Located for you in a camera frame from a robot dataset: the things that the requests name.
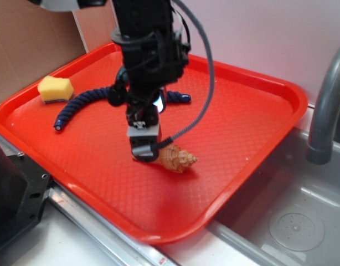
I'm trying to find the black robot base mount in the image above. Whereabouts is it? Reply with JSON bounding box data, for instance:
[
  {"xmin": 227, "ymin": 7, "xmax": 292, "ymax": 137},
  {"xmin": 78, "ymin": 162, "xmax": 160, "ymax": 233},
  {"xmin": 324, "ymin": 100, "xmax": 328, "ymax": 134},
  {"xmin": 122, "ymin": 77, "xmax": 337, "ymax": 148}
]
[{"xmin": 0, "ymin": 147, "xmax": 50, "ymax": 251}]

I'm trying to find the grey braided cable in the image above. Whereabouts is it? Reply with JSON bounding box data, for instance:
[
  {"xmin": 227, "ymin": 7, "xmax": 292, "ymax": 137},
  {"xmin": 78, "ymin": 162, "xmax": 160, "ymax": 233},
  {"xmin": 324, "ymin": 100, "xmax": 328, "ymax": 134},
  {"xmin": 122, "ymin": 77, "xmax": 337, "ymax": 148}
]
[{"xmin": 156, "ymin": 0, "xmax": 215, "ymax": 150}]

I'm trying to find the red plastic tray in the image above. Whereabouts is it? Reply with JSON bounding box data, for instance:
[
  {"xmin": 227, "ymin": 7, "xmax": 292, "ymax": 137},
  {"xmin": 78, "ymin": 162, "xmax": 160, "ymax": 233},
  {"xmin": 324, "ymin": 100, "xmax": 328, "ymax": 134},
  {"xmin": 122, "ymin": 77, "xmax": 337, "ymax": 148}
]
[{"xmin": 0, "ymin": 42, "xmax": 309, "ymax": 246}]

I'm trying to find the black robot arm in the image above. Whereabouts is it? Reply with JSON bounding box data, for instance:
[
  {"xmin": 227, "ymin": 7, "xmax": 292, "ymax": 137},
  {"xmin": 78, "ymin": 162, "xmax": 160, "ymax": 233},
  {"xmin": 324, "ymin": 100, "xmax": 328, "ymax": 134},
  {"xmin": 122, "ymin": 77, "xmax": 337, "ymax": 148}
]
[{"xmin": 54, "ymin": 1, "xmax": 190, "ymax": 162}]

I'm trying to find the grey sink basin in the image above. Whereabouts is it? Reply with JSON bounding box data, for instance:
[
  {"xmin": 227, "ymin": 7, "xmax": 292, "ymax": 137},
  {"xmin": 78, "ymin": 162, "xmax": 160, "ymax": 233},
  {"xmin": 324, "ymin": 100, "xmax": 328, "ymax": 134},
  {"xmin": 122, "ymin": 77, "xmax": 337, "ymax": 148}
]
[{"xmin": 208, "ymin": 129, "xmax": 340, "ymax": 265}]

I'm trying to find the brown cardboard box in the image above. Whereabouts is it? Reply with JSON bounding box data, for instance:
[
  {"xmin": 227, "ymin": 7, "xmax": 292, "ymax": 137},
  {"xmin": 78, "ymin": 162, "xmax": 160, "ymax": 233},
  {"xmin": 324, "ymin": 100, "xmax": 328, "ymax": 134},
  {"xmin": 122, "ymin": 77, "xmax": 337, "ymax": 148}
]
[{"xmin": 0, "ymin": 1, "xmax": 116, "ymax": 103}]

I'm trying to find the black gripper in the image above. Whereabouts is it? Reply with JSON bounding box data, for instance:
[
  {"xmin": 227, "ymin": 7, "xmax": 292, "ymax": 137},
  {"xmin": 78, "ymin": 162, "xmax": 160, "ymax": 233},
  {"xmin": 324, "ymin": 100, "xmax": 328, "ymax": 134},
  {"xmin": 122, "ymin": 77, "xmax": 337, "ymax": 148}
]
[{"xmin": 108, "ymin": 28, "xmax": 190, "ymax": 162}]

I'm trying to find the round sink drain cover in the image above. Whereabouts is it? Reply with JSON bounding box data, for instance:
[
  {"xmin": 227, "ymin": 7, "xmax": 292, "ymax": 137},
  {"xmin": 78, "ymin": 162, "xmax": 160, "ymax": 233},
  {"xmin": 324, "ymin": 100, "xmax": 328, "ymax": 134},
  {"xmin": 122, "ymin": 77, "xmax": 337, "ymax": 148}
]
[{"xmin": 269, "ymin": 210, "xmax": 325, "ymax": 252}]

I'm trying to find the tan spiral sea shell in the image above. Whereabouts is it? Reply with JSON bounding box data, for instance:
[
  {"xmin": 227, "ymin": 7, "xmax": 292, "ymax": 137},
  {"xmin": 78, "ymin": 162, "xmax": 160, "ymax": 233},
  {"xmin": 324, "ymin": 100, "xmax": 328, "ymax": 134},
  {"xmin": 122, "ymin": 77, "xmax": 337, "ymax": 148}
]
[{"xmin": 132, "ymin": 144, "xmax": 199, "ymax": 174}]

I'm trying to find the grey sink faucet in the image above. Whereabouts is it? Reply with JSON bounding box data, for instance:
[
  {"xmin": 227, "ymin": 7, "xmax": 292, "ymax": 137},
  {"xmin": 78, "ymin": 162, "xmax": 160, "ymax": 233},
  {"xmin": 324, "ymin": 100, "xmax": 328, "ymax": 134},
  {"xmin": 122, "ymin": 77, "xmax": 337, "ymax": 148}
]
[{"xmin": 306, "ymin": 48, "xmax": 340, "ymax": 165}]

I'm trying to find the yellow sponge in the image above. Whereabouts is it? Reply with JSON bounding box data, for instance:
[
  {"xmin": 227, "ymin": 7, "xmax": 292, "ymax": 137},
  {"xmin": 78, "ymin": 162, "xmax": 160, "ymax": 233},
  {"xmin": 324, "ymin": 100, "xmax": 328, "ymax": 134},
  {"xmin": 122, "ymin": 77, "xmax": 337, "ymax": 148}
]
[{"xmin": 37, "ymin": 75, "xmax": 74, "ymax": 103}]

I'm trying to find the dark purple twisted rope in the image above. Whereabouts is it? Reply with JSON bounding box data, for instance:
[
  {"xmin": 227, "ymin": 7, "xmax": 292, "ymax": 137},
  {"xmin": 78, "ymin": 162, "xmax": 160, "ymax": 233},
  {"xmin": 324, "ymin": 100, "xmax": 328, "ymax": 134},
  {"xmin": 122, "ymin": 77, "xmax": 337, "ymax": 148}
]
[{"xmin": 53, "ymin": 85, "xmax": 192, "ymax": 132}]

